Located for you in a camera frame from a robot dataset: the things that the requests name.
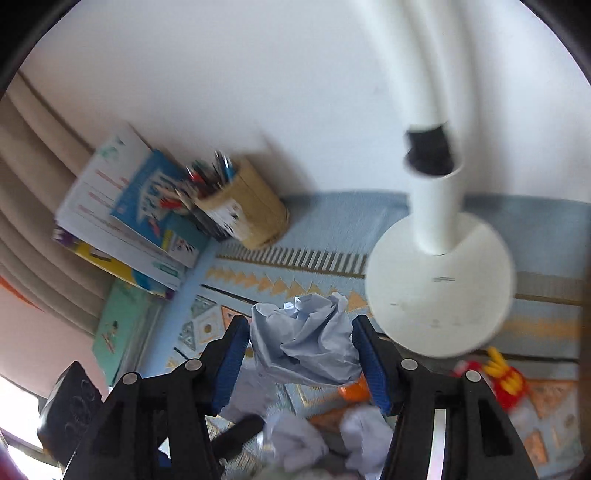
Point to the blue patterned table mat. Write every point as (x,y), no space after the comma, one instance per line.
(323,272)

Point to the red toy french fries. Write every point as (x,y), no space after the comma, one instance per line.
(505,381)

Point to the yellow book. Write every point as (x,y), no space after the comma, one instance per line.
(99,256)

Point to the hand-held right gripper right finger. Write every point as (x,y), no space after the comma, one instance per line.
(374,369)

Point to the large white book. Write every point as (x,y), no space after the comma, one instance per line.
(92,198)

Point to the tan cylindrical pen holder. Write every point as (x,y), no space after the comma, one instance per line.
(254,207)

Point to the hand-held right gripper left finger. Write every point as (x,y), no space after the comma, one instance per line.
(231,364)

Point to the white paper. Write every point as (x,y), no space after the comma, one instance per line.
(244,397)
(293,441)
(362,436)

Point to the green book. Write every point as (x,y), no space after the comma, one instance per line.
(122,327)

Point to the blue illustrated book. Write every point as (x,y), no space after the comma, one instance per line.
(143,198)

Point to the bundle of pens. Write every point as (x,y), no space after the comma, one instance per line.
(212,173)

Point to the white desk lamp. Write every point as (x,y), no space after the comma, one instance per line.
(438,286)

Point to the pale blue paper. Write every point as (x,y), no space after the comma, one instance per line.
(304,341)

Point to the beige curtain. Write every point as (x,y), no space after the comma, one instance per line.
(32,230)

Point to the orange toy fruit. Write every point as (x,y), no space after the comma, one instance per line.
(352,392)

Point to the black pen holder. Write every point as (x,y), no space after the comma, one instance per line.
(212,221)

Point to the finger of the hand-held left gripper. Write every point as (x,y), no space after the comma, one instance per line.
(238,434)

